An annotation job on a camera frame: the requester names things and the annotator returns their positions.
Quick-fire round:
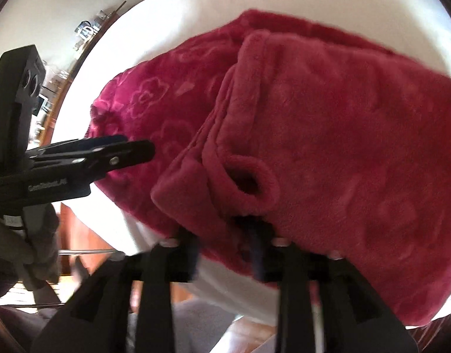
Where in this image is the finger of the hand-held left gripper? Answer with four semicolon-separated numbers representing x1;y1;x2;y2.
27;135;129;157
29;140;156;183

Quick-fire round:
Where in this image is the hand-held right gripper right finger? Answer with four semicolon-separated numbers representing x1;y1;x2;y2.
240;217;421;353

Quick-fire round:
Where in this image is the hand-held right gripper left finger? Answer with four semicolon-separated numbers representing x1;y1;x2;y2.
38;228;201;353

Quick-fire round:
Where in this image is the magenta fleece blanket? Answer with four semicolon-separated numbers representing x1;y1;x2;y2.
86;9;451;329

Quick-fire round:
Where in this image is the person's left hand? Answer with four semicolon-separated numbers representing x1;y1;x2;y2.
0;204;61;299

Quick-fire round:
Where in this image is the wooden desk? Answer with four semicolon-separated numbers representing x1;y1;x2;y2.
32;0;128;148

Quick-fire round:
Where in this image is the clear electric kettle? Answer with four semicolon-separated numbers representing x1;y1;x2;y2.
76;20;96;43

